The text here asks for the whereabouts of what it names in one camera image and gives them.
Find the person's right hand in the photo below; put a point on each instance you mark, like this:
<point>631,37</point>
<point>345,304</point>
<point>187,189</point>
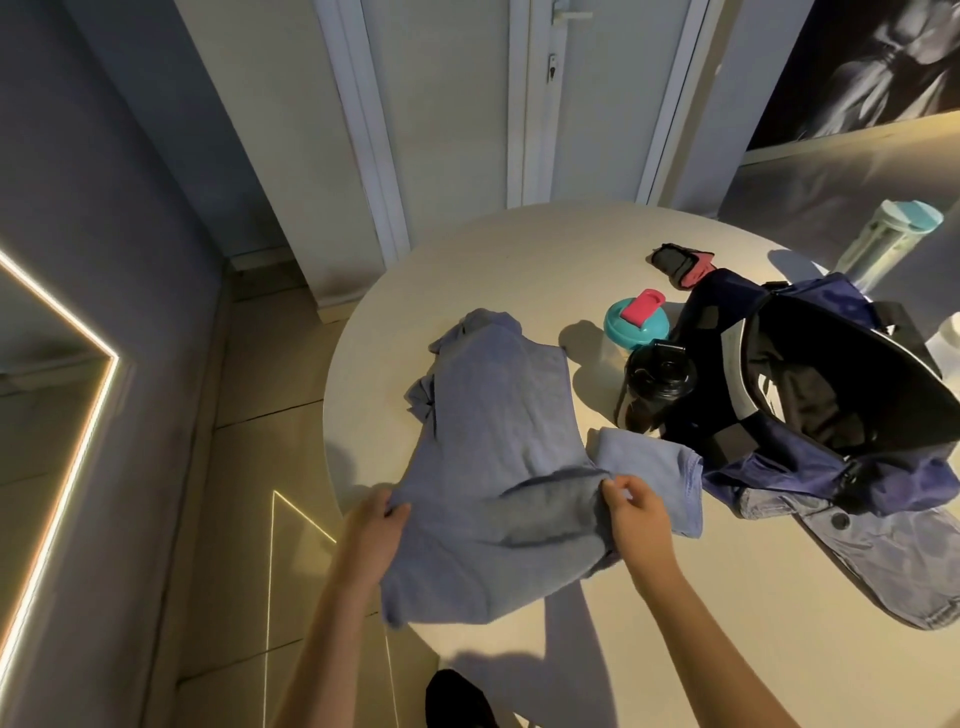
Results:
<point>642,523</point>

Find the person's left hand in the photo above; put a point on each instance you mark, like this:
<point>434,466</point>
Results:
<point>373,529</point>

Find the person's left thumb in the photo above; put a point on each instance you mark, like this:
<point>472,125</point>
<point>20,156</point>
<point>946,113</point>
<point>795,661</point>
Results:
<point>396,514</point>

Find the person's right thumb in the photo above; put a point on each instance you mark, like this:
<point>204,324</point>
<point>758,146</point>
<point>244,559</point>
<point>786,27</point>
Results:
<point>613,503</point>

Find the grey-blue t-shirt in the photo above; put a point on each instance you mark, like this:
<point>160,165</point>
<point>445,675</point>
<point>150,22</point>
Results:
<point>510,457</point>

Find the person's left forearm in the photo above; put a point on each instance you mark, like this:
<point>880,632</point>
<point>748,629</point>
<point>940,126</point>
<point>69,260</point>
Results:
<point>328,651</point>

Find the person's right forearm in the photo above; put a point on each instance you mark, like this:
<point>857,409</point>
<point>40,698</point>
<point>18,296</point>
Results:
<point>706,649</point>

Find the black shaker bottle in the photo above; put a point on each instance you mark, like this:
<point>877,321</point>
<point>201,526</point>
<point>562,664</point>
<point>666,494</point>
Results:
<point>655,384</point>

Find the teal lid shaker bottle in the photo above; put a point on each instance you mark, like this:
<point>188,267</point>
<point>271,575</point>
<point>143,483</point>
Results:
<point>636,326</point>

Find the person's black shoe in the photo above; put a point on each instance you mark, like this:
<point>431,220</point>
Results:
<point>459,701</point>

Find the navy blue gym bag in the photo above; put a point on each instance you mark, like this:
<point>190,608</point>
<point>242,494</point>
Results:
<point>810,390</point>

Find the black and pink glove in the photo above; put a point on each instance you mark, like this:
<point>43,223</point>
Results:
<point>684,265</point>

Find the blue denim garment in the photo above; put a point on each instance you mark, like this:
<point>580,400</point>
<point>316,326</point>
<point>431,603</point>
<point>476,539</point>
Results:
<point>892,555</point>

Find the mirror with light strip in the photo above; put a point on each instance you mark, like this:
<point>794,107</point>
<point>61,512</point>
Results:
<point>45,420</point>

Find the clear bottle with teal cap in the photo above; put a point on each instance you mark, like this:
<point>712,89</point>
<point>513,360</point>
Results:
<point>885,241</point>

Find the white door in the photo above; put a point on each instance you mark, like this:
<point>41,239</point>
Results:
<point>540,112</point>

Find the black and white poster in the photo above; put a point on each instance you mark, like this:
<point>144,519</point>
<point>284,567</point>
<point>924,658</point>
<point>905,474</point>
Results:
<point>862,67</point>

